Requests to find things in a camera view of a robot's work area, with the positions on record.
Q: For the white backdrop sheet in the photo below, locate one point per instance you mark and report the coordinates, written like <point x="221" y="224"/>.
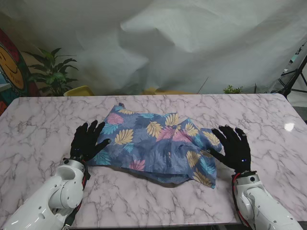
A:
<point x="153" y="43"/>

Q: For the large green potted plant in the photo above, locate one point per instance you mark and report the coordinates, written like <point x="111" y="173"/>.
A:
<point x="54" y="74"/>

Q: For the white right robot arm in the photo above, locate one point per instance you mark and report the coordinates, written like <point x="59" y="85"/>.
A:
<point x="261" y="203"/>

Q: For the blue leaf print pillowcase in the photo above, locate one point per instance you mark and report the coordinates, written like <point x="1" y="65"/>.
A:
<point x="156" y="146"/>

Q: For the thin brown stick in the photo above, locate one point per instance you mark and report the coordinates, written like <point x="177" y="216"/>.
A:
<point x="203" y="85"/>

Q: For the small green plant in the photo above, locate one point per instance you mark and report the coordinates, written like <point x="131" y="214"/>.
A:
<point x="232" y="90"/>

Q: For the black tripod stand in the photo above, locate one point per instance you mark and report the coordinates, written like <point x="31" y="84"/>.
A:
<point x="293" y="79"/>

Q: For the yellow plastic chair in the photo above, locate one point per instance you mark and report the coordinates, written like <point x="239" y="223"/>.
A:
<point x="79" y="91"/>

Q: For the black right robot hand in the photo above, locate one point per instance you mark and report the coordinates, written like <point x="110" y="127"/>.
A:
<point x="233" y="149"/>

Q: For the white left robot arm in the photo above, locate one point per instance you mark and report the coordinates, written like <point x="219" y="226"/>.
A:
<point x="45" y="201"/>

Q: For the colourful smiley face board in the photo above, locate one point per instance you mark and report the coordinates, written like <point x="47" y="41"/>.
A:
<point x="12" y="69"/>

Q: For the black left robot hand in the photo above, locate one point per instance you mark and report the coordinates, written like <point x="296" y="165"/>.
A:
<point x="85" y="143"/>

